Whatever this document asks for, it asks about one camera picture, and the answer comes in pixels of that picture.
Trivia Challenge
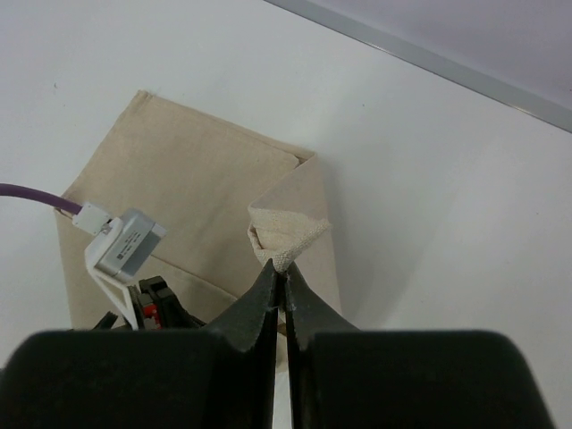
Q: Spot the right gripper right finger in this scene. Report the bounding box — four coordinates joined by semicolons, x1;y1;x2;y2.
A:
283;266;554;428

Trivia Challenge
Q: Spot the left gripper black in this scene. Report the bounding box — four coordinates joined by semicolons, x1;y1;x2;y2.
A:
94;275;206;331

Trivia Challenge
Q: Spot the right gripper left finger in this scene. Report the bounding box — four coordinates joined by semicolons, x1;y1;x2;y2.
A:
1;265;278;428

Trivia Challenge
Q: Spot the beige cloth napkin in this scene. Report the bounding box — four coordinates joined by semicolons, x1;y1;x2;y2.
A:
65;91;328;322

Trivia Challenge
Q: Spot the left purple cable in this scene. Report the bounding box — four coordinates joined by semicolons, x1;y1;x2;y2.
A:
0;181;84;216

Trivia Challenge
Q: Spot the aluminium back frame rail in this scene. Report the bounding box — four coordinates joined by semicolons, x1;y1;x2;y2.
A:
271;1;571;132

